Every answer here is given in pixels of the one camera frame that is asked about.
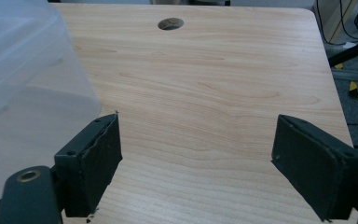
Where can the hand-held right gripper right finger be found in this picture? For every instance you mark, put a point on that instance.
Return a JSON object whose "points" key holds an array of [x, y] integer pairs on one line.
{"points": [[313, 168]]}

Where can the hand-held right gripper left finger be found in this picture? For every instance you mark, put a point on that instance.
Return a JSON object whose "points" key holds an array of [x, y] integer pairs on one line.
{"points": [[87, 168]]}

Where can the clear plastic storage box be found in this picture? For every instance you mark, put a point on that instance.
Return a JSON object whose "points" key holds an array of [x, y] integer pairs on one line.
{"points": [[24, 81]]}

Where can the black metal stand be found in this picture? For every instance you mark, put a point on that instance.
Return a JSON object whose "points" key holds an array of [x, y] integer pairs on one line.
{"points": [[354, 51]]}

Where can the aluminium floor rail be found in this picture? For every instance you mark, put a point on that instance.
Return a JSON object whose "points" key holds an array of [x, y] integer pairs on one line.
{"points": [[351, 75]]}

